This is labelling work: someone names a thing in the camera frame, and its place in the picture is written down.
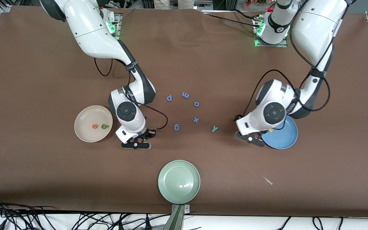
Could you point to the clear tape scrap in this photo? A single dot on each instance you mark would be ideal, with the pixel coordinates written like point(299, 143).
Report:
point(268, 181)

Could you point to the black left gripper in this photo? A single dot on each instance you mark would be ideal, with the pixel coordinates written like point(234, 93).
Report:
point(236, 117)

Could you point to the green foam letter a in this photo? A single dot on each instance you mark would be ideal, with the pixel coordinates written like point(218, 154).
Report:
point(104, 126)

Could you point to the brown table mat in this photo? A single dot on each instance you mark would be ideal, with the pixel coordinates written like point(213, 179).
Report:
point(184, 64)

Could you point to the person in beige trousers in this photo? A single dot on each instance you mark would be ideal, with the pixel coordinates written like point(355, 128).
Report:
point(161, 3)

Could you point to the pale green plate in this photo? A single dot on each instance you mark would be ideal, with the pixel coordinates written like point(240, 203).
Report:
point(179, 182)

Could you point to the blue plate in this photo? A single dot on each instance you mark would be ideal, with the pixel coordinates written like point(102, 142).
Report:
point(283, 137)

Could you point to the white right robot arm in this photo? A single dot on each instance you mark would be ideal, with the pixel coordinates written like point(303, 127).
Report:
point(91, 32)

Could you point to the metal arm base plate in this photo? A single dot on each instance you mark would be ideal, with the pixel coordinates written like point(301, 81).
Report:
point(117, 25)
point(283, 44)

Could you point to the beige plate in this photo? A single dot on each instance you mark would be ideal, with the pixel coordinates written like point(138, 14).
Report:
point(85, 118)

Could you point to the blue foam letter m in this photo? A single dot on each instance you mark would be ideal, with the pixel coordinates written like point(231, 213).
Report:
point(185, 95)

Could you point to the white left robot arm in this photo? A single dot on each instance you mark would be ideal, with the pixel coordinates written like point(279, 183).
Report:
point(315, 28)

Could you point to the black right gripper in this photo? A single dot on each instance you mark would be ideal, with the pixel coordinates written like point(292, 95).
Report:
point(149, 134)

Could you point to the grey metal camera mount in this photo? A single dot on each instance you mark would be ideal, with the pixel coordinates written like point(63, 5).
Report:
point(177, 220)

